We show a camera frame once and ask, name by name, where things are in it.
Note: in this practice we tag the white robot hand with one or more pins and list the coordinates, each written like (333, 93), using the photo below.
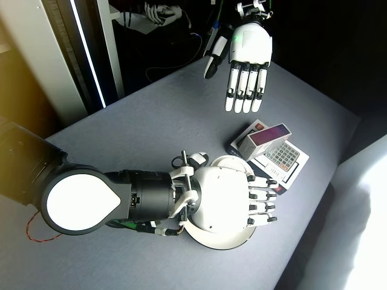
(251, 45)
(223, 199)

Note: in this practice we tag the small maroon box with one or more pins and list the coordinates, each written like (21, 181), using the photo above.
(269, 136)

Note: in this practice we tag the white plate with dark rim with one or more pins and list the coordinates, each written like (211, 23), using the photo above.
(223, 238)

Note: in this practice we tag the white calculator box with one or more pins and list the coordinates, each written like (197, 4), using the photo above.
(287, 160)

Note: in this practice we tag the spare white robot hand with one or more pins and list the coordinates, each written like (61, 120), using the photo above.
(163, 13)

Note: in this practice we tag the grey table cloth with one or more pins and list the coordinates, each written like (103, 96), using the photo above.
(136, 136)

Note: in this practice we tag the white light strip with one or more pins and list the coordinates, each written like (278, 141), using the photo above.
(87, 54)

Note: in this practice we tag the white cabinet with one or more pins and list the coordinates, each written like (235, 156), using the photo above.
(36, 45)

